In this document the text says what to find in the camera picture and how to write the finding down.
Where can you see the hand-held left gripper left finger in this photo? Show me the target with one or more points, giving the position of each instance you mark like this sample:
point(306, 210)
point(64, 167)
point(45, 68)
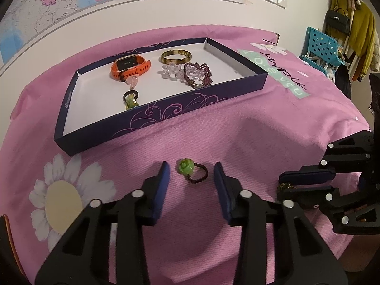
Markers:
point(161, 191)

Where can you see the dark hanging clothes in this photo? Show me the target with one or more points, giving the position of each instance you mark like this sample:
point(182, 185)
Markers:
point(343, 80)

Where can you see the tortoiseshell bangle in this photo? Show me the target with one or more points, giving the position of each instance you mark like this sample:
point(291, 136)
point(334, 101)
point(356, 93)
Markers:
point(166, 55)

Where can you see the yellow sweater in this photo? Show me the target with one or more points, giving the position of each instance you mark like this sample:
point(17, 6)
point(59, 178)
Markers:
point(363, 26)

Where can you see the colourful wall map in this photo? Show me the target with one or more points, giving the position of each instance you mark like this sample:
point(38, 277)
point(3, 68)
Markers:
point(89, 3)

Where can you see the brown wooden edge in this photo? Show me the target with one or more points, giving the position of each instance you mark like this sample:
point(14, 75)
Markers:
point(7, 237)

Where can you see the blue perforated plastic rack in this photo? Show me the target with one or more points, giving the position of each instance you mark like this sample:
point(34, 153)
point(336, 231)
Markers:
point(319, 43)

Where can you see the black handbag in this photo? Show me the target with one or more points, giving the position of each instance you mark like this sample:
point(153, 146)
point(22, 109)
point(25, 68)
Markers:
point(337, 20)

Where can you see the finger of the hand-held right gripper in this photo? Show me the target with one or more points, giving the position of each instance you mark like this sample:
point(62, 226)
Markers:
point(308, 175)
point(305, 194)

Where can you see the pink charm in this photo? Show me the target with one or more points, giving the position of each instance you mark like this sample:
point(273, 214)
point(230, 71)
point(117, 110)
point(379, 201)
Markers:
point(132, 81)

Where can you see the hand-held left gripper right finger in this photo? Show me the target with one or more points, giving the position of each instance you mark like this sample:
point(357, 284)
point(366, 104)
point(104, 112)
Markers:
point(221, 191)

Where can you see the orange smart watch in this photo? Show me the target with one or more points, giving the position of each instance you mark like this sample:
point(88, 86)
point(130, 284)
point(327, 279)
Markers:
point(142, 66)

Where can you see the purple box lid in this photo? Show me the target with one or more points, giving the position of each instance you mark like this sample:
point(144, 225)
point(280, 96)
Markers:
point(98, 107)

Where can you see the pink floral tablecloth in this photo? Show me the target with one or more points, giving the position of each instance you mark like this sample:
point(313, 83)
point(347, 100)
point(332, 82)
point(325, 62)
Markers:
point(237, 130)

